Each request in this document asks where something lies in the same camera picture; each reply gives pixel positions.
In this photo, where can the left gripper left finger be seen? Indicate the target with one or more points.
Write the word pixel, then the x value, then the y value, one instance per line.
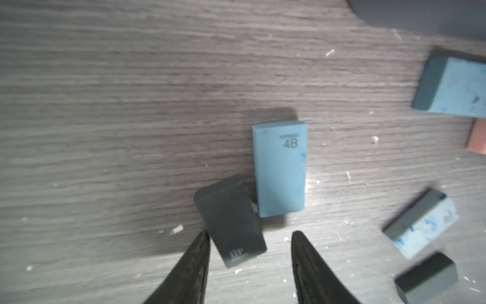
pixel 186 283

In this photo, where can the black eraser pair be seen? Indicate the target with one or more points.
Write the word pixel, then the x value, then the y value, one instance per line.
pixel 228 214

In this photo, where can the dark grey storage tray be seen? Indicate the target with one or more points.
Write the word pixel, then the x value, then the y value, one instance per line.
pixel 465 19

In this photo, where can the blue eraser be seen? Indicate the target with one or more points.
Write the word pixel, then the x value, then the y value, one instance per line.
pixel 280 154

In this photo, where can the grey-blue eraser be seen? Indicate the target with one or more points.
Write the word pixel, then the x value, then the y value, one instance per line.
pixel 430 216

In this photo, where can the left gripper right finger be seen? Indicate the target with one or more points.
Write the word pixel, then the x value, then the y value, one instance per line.
pixel 315 281

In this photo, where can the pink eraser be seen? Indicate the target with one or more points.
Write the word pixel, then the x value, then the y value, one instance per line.
pixel 477 138

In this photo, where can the teal eraser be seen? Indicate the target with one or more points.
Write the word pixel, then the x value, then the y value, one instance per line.
pixel 452 86

